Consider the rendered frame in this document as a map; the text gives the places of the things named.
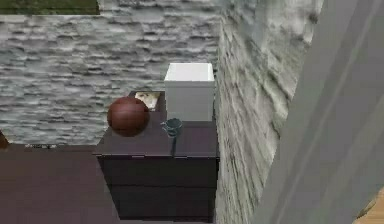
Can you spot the dark brown chest of drawers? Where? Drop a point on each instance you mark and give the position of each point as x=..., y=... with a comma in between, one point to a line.
x=156, y=180

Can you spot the brown basketball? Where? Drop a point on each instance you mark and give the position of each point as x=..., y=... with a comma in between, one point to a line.
x=128, y=116

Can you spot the dark framed photo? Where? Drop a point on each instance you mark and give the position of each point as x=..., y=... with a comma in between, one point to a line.
x=150, y=99

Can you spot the green framed wall picture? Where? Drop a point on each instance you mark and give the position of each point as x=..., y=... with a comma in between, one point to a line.
x=50, y=6

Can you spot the white square box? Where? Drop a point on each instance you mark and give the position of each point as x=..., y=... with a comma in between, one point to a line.
x=190, y=98

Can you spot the brown wooden furniture corner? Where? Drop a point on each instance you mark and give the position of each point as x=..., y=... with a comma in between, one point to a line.
x=2, y=141

